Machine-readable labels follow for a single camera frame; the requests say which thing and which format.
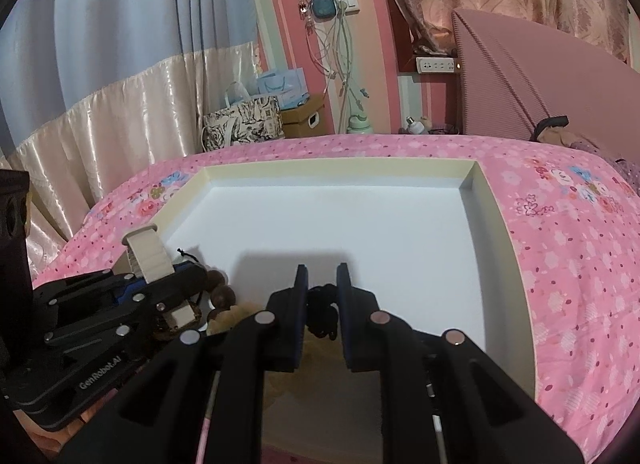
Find watch with beige strap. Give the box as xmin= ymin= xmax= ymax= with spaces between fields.
xmin=122 ymin=224 xmax=202 ymax=334

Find black knotted hair tie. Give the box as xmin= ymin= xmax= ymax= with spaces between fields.
xmin=304 ymin=282 xmax=344 ymax=341

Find brown wooden bead bracelet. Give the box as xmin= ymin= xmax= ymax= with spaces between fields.
xmin=202 ymin=269 xmax=239 ymax=330

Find person's left hand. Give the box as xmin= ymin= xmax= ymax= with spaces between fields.
xmin=14 ymin=389 xmax=117 ymax=458

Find white shallow tray box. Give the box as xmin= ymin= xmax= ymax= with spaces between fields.
xmin=119 ymin=157 xmax=539 ymax=454

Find black white floral bag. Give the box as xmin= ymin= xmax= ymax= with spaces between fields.
xmin=198 ymin=96 xmax=285 ymax=152

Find green water bottle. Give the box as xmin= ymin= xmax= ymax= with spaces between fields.
xmin=347 ymin=114 xmax=373 ymax=135

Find brown cardboard box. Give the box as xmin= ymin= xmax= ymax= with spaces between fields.
xmin=281 ymin=94 xmax=331 ymax=139

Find pink floral bed sheet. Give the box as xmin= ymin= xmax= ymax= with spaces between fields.
xmin=34 ymin=135 xmax=639 ymax=462

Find blue and cream curtain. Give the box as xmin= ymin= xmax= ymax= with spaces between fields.
xmin=1 ymin=0 xmax=257 ymax=276

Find light blue gift bag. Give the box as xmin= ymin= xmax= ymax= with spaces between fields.
xmin=224 ymin=68 xmax=310 ymax=110

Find white power strip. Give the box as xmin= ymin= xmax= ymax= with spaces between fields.
xmin=416 ymin=57 xmax=459 ymax=74

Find pink padded headboard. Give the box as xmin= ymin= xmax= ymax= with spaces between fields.
xmin=452 ymin=9 xmax=639 ymax=162

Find teal pouch charger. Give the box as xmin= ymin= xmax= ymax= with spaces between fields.
xmin=310 ymin=0 xmax=337 ymax=22

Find black strap on headboard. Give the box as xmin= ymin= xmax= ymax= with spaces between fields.
xmin=531 ymin=114 xmax=571 ymax=140

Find white charging cables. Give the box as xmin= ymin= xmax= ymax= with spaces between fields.
xmin=297 ymin=0 xmax=371 ymax=125

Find white wall socket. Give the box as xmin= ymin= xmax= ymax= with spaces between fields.
xmin=337 ymin=0 xmax=360 ymax=14

